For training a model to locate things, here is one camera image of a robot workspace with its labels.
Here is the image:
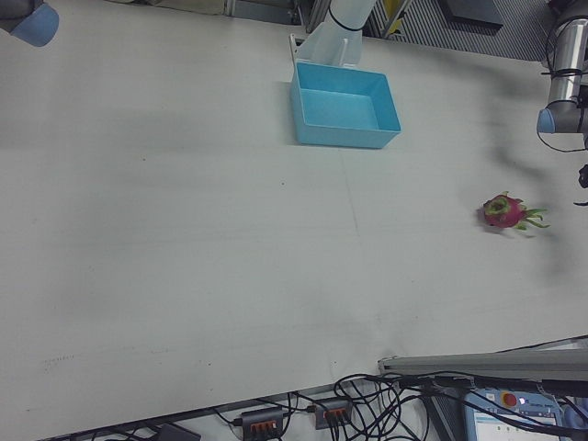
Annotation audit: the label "pink dragon fruit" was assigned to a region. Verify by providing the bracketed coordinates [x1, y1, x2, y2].
[477, 191, 550, 232]

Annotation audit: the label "light blue plastic bin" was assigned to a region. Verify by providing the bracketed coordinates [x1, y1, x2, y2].
[288, 61, 402, 150]

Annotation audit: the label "white conical stand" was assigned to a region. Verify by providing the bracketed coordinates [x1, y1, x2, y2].
[288, 0, 376, 70]

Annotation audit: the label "grey USB hub orange ports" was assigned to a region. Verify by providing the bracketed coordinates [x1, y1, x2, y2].
[233, 406, 285, 437]
[314, 397, 353, 431]

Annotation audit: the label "aluminium profile beam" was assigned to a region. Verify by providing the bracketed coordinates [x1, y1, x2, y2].
[377, 337, 588, 380]

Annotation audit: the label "black power adapter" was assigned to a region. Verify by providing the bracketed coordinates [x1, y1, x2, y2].
[155, 423, 202, 441]

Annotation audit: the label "dark grey box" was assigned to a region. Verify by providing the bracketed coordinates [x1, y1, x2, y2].
[443, 0, 504, 33]

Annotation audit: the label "blue grey teach pendant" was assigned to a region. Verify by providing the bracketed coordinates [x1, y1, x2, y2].
[461, 385, 588, 441]

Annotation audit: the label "yellow black striped post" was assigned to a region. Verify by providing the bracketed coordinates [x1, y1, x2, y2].
[384, 0, 408, 40]

